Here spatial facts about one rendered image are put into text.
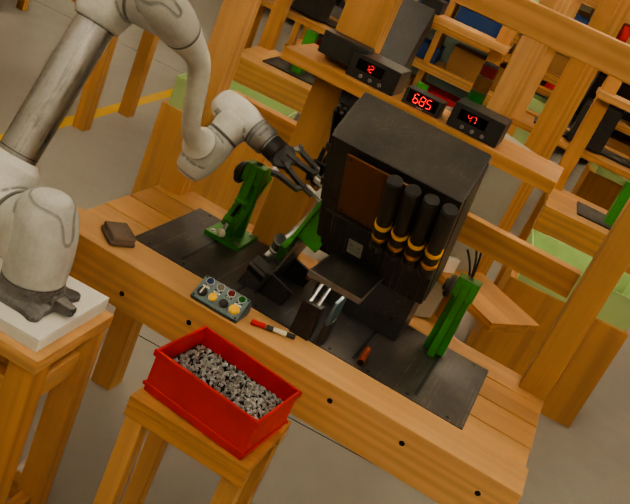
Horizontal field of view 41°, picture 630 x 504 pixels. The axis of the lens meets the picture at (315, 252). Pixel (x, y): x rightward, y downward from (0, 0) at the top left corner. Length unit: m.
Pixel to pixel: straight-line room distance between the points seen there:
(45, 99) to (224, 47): 0.86
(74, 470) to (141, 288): 0.87
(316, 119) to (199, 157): 0.46
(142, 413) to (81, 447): 1.07
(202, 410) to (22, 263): 0.54
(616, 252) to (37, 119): 1.64
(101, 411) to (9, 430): 1.18
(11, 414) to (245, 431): 0.56
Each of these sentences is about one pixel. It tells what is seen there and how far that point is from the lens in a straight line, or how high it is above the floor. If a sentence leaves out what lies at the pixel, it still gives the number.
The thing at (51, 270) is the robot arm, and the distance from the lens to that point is 2.07.
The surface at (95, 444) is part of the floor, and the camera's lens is 3.18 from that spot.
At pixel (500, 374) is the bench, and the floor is 0.88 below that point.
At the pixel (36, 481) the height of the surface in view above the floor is 0.29.
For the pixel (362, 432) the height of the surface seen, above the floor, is 0.82.
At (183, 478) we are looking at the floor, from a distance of 3.17.
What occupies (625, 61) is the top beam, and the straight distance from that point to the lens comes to 2.54.
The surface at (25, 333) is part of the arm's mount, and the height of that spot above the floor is 0.88.
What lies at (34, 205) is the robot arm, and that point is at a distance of 2.03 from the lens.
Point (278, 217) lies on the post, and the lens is 2.84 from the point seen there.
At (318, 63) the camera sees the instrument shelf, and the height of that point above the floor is 1.54.
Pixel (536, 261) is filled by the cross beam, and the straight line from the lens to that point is 2.74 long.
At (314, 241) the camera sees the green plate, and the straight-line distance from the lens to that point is 2.41.
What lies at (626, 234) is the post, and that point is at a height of 1.47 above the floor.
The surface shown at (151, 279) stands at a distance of 2.39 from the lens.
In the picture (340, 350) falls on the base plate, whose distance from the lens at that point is 2.42.
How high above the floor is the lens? 2.04
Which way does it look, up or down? 23 degrees down
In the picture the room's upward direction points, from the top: 24 degrees clockwise
